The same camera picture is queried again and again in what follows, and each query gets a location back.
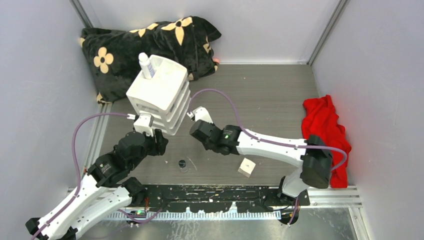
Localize aluminium frame rail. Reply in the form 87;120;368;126
61;186;363;221

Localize clear jar black lid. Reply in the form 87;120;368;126
178;159;189;173

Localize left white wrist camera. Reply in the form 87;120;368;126
133;113;155;137

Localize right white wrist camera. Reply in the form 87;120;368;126
186;106;214;124

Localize red cloth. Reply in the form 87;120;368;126
301;95;352;188

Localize white plastic bottle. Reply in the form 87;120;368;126
138;52;155;80

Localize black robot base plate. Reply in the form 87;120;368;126
130;184;295;213

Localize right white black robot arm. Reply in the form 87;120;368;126
189;120;333;206

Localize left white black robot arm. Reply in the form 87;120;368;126
25;129;169;240

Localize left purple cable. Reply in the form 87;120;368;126
30;112;165;240

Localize small green circuit board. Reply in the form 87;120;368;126
128;209;147;219

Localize white cube box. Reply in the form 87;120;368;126
237;158;256;178

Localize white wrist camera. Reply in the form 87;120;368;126
133;113;155;137
186;106;214;124

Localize white plastic drawer organizer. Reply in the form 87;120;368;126
126;54;191;136

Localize black floral plush blanket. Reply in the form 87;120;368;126
79;16;222;104

